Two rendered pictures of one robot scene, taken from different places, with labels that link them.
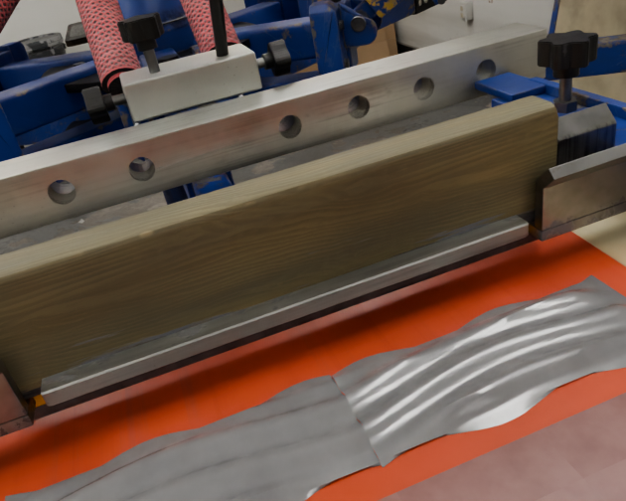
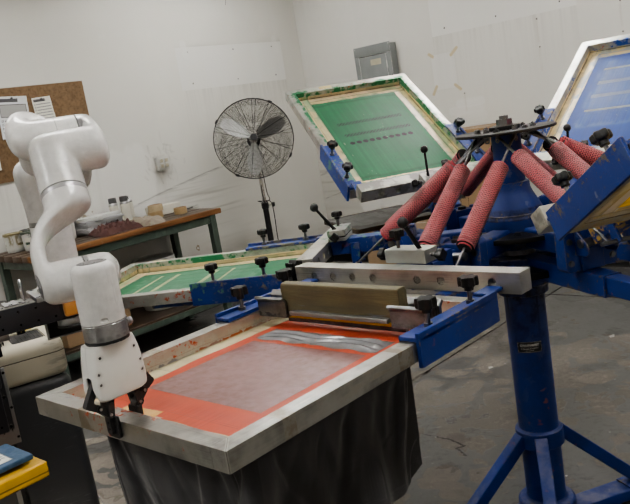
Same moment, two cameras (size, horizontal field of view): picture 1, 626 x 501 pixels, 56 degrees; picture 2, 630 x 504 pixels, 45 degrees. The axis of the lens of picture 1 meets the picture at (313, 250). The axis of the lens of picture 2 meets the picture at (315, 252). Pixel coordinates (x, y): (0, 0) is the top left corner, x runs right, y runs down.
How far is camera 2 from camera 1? 1.54 m
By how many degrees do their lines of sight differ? 57
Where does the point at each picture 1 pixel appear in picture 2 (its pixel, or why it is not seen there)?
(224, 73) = (413, 254)
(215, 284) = (322, 303)
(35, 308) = (293, 293)
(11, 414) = (284, 313)
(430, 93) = not seen: hidden behind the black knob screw
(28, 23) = not seen: outside the picture
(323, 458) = (306, 340)
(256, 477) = (297, 338)
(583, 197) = (401, 319)
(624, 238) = not seen: hidden behind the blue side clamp
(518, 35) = (506, 272)
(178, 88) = (399, 255)
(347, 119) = (436, 284)
